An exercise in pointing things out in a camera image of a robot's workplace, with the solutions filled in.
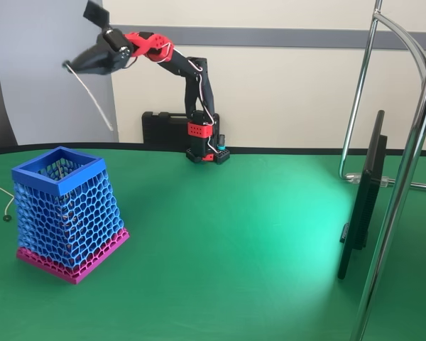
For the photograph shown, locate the black monitor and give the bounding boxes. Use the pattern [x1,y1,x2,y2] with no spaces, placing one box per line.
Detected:
[337,109,390,281]

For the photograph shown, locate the clear plastic clip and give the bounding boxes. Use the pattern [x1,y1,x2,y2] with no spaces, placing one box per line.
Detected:
[344,172,395,188]

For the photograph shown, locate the black plastic tool case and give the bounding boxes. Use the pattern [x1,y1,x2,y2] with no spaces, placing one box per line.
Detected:
[141,111,221,145]

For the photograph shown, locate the white cable with plug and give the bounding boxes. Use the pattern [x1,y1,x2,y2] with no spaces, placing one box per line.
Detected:
[0,183,16,223]

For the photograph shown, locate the green table cloth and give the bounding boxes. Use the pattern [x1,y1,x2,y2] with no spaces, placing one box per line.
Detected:
[0,144,426,341]

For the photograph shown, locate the chrome tube stand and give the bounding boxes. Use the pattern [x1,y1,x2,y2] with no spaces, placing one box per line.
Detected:
[338,0,426,341]

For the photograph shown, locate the grey wall rail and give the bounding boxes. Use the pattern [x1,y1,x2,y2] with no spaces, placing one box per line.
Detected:
[108,23,426,50]

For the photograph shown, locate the thin white cable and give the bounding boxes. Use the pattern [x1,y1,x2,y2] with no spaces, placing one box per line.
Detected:
[62,60,114,131]

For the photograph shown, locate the dark chair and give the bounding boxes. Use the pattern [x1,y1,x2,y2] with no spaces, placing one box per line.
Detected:
[0,64,18,148]

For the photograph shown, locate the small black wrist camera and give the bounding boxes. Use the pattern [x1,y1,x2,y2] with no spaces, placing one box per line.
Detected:
[83,0,111,32]

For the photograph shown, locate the blue and magenta lattice basket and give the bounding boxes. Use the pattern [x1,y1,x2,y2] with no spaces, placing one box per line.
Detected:
[11,146,131,285]

